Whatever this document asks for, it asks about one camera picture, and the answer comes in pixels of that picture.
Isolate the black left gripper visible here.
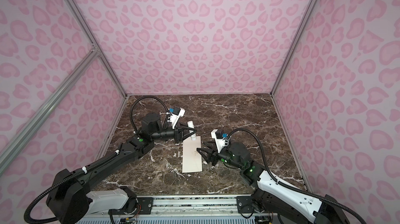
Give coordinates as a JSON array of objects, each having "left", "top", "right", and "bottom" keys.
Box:
[{"left": 151, "top": 121, "right": 198, "bottom": 144}]

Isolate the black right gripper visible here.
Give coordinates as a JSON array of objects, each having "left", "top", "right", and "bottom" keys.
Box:
[{"left": 196, "top": 141, "right": 244, "bottom": 171}]

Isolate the white glue stick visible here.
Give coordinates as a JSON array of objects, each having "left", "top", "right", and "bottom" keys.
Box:
[{"left": 187, "top": 121, "right": 196, "bottom": 141}]

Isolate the cream white envelope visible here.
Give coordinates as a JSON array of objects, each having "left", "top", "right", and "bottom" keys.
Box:
[{"left": 182, "top": 136, "right": 202, "bottom": 173}]

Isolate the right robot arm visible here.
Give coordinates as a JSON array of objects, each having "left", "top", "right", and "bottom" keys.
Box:
[{"left": 196, "top": 142, "right": 350, "bottom": 224}]

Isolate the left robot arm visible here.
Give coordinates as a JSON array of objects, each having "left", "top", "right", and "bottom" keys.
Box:
[{"left": 46, "top": 113, "right": 197, "bottom": 224}]

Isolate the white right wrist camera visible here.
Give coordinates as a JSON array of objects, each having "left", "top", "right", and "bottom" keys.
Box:
[{"left": 211, "top": 129, "right": 230, "bottom": 153}]

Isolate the metal base rail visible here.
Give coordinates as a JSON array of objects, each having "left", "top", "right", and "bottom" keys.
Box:
[{"left": 79, "top": 194, "right": 280, "bottom": 224}]

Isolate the aluminium diagonal frame bar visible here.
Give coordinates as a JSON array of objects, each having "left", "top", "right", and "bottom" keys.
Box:
[{"left": 1, "top": 48, "right": 98, "bottom": 174}]

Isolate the black right corrugated cable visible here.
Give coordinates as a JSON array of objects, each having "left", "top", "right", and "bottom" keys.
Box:
[{"left": 226, "top": 128, "right": 368, "bottom": 224}]

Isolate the aluminium corner frame post left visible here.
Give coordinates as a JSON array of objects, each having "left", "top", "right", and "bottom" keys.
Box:
[{"left": 64, "top": 0, "right": 128, "bottom": 99}]

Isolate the aluminium corner frame post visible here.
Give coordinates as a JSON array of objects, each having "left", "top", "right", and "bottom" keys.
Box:
[
  {"left": 270, "top": 0, "right": 320, "bottom": 98},
  {"left": 64, "top": 0, "right": 128, "bottom": 99}
]

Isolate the aluminium corner frame post right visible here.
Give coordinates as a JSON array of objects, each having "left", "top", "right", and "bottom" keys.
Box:
[{"left": 270, "top": 0, "right": 320, "bottom": 98}]

